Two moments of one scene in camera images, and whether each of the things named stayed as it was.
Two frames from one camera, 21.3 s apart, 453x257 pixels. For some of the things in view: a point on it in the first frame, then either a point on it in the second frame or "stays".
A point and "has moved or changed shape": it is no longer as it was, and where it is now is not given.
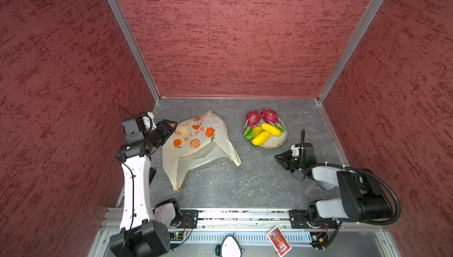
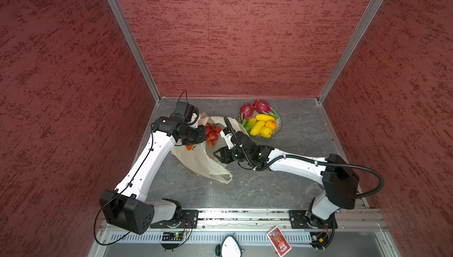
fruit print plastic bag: (193, 142) has moved or changed shape
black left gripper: (167, 129) to (200, 138)
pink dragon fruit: (271, 116) to (263, 106)
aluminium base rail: (250, 228) stays
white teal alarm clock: (230, 246) stays
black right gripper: (285, 158) to (226, 156)
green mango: (253, 132) to (249, 124)
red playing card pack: (278, 241) stays
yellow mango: (261, 138) to (256, 129)
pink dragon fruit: (252, 119) to (246, 111)
